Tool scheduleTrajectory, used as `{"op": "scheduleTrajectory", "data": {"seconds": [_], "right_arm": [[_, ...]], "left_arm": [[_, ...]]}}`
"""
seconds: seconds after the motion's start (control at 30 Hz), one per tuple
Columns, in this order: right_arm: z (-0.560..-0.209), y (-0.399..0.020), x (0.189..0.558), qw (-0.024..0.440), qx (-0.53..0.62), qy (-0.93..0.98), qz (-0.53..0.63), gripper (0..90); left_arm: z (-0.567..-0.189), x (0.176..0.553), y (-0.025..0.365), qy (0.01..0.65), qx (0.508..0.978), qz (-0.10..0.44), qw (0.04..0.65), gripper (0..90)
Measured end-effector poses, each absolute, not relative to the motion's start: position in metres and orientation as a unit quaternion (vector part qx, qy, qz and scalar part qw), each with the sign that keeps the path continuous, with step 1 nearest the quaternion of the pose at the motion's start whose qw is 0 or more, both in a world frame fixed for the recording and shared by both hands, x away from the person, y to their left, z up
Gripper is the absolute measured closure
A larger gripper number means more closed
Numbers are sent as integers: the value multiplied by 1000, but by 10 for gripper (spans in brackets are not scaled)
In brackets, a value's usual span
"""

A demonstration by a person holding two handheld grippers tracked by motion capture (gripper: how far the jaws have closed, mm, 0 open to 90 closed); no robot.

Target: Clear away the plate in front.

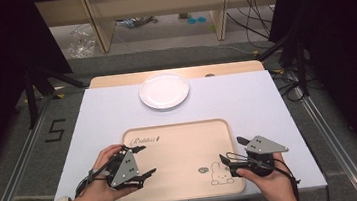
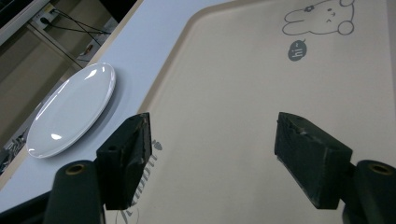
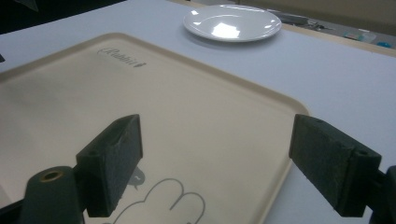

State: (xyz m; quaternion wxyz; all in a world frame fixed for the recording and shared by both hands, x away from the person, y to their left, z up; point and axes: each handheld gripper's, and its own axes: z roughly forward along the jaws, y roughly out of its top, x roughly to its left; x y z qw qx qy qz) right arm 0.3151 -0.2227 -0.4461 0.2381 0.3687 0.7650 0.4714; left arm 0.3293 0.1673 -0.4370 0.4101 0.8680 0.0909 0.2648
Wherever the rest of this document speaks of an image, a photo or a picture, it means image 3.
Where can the beige plastic tray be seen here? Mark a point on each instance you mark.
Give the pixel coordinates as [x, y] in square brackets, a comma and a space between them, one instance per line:
[174, 124]

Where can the clear plastic packet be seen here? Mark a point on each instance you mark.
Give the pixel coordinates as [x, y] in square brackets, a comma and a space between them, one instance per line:
[361, 36]

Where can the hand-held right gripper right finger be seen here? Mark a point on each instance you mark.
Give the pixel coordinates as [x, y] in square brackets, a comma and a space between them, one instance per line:
[330, 165]

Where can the white round plate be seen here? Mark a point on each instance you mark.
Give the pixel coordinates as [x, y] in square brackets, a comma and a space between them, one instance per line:
[232, 23]

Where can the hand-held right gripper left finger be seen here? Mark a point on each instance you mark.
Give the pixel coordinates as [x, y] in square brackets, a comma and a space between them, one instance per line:
[109, 165]

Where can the dark tool on bench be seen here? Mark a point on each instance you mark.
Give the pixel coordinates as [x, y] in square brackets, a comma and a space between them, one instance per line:
[294, 19]

